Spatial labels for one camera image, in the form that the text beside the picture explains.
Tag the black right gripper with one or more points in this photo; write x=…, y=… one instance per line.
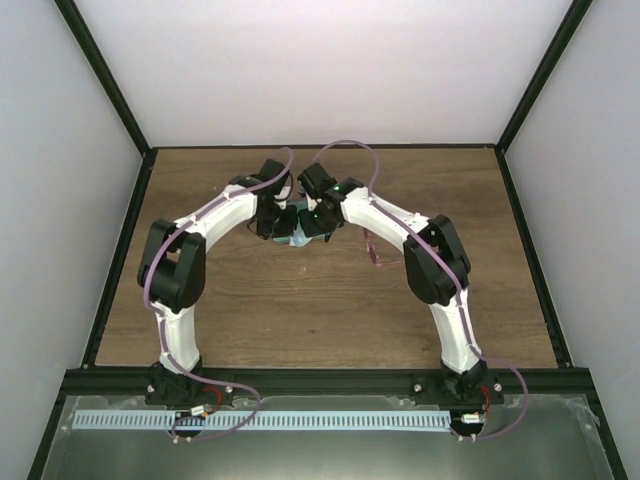
x=311, y=229

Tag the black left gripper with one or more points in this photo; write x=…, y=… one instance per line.
x=286, y=228

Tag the blue-grey glasses case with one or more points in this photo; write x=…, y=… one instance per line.
x=297, y=238

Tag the pink transparent sunglasses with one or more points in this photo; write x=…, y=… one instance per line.
x=372, y=253

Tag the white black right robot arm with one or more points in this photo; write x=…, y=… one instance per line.
x=436, y=265

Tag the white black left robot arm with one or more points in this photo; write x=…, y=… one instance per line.
x=172, y=270

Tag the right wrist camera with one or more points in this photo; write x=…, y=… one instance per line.
x=314, y=182

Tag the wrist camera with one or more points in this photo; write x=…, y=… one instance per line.
x=314, y=182
x=276, y=176

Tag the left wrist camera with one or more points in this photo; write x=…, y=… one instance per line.
x=276, y=176

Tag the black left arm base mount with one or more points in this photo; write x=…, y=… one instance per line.
x=173, y=390

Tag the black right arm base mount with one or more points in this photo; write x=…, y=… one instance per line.
x=449, y=391

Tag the black aluminium frame rail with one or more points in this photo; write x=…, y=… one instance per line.
x=99, y=380

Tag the light blue slotted cable duct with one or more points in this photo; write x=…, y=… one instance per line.
x=421, y=421

